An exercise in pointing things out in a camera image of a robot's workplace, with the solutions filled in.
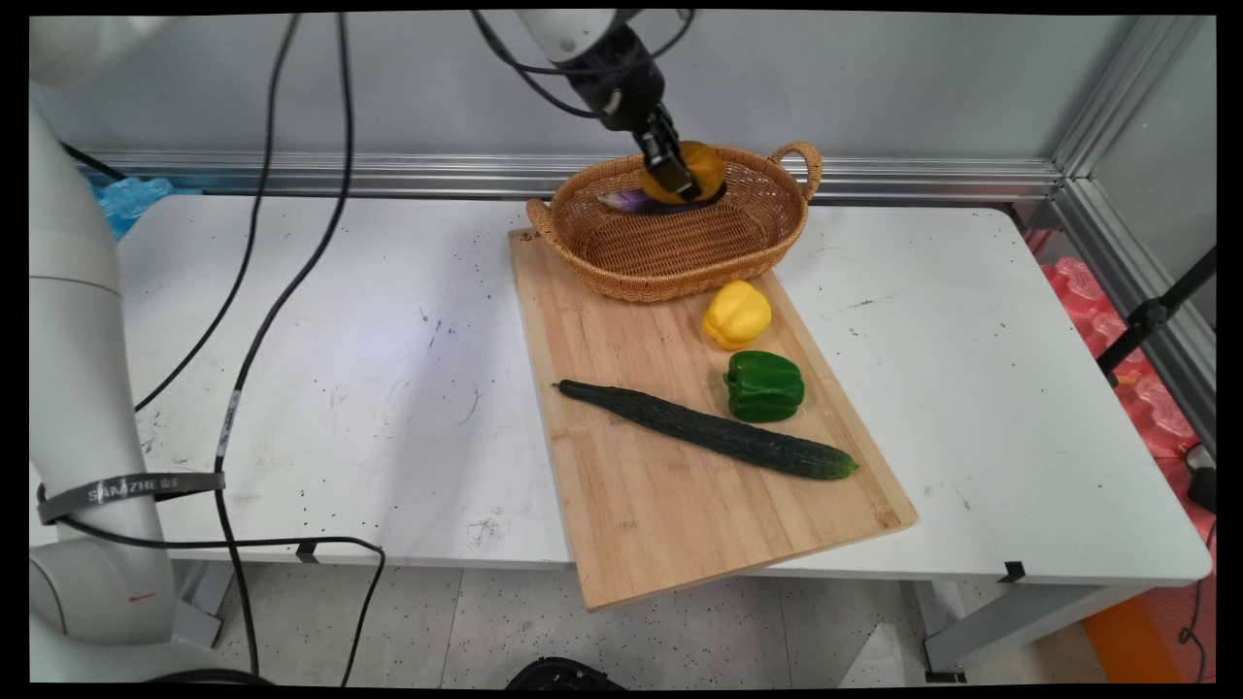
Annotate pink plastic packages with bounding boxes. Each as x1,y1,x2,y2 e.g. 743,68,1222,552
1037,254,1217,545

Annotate oval wicker basket with handles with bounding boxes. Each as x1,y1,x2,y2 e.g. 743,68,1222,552
526,142,823,303

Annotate grey velcro strap with print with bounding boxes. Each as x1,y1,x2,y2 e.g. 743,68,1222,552
37,471,226,526

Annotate long dark green cucumber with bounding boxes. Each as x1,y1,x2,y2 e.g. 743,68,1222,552
555,380,859,481

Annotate bamboo cutting board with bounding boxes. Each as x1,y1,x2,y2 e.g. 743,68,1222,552
508,228,919,613

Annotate black round floor object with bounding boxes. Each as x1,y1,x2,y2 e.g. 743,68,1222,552
505,656,627,690

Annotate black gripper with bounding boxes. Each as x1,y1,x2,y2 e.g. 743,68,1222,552
566,27,703,202

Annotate thin black cable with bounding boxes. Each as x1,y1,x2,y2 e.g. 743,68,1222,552
134,14,303,413

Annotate black tripod stand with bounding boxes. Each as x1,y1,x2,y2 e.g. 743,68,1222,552
1096,248,1217,389

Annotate yellow bell pepper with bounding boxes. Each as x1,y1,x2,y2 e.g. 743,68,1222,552
702,281,773,351

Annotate black cable under strap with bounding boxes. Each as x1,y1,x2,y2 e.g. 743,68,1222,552
39,490,386,687

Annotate orange floor box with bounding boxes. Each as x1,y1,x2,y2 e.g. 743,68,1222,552
1081,581,1217,685

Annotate blue plastic package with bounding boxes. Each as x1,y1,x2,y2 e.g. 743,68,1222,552
95,176,178,240

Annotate long purple eggplant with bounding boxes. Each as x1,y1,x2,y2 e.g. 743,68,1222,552
595,186,727,216

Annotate small black device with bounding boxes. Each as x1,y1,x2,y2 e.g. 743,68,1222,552
1184,444,1217,515

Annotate green bell pepper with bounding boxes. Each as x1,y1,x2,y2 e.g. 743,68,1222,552
723,350,806,423

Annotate orange bell pepper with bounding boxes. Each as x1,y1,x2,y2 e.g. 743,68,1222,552
640,141,727,205

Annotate grey table leg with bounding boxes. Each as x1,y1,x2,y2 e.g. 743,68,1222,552
918,581,1161,683

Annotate black cable with white tag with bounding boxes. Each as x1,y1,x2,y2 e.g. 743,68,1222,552
214,14,354,678

